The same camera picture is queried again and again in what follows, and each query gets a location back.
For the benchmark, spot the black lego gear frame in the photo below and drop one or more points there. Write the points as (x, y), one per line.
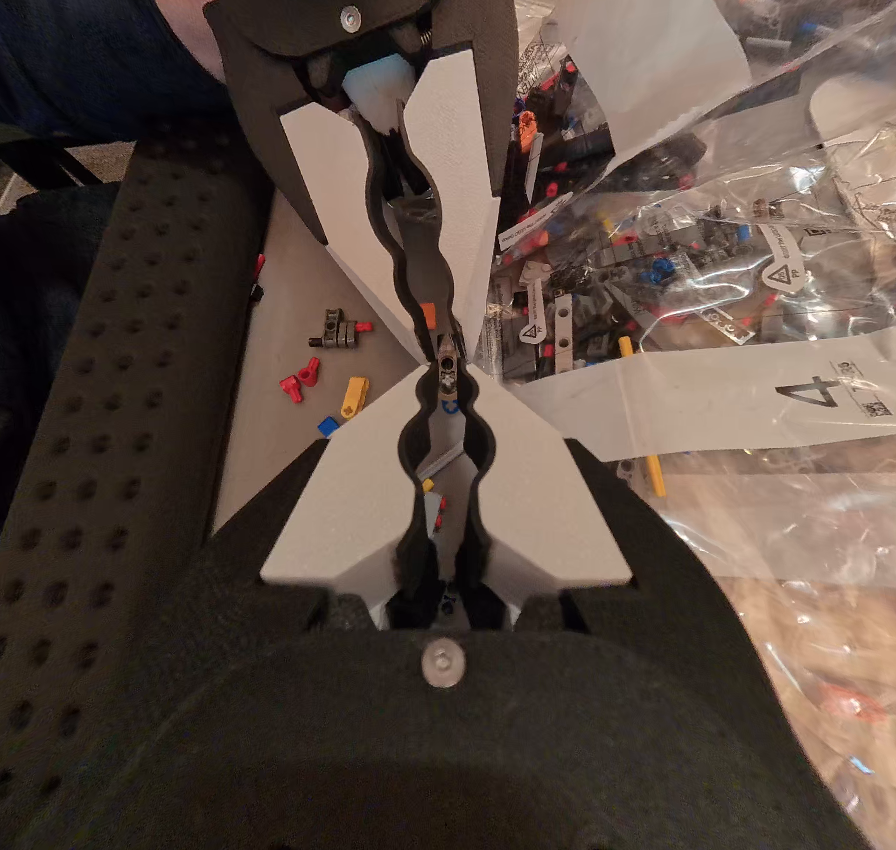
(446, 374)

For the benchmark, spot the orange lego connector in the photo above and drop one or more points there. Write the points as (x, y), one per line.
(428, 313)

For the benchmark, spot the red lego connector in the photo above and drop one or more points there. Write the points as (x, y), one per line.
(310, 371)
(290, 389)

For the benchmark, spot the long thin grey axle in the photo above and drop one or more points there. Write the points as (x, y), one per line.
(444, 459)

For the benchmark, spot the white connector red pin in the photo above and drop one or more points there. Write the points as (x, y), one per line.
(437, 510)
(448, 605)

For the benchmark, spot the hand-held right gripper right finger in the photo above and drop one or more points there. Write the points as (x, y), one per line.
(553, 507)

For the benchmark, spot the person's left hand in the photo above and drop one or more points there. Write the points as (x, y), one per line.
(189, 17)

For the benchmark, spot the black dimpled mat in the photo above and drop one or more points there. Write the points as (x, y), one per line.
(140, 444)

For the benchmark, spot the person's left forearm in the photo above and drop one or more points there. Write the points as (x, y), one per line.
(70, 38)

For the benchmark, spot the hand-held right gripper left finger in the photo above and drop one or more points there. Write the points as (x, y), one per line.
(336, 507)

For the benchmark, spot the blue curved lego tile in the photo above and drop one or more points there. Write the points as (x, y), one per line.
(327, 426)

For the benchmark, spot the clear lego parts bag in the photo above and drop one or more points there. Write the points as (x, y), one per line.
(805, 584)
(700, 388)
(651, 38)

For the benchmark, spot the yellow lego pin connector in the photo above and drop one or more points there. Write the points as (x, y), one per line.
(355, 396)

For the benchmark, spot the grey lego connector assembly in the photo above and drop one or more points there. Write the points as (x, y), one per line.
(341, 330)

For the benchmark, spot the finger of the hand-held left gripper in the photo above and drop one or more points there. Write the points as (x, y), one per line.
(329, 178)
(462, 164)

